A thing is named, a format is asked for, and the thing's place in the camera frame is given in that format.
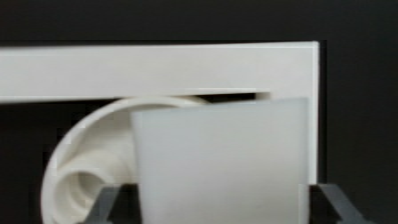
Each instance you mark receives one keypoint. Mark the white fence wall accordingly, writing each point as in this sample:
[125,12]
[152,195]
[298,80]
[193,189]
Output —
[58,73]

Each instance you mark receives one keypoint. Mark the white stool leg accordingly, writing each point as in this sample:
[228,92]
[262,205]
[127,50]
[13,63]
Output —
[223,163]

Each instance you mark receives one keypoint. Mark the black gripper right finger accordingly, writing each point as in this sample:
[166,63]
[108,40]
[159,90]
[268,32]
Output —
[331,207]

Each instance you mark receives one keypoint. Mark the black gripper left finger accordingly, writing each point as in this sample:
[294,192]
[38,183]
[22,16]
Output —
[117,208]

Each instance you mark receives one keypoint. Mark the white round stool seat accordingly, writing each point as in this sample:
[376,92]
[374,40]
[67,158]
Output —
[93,158]

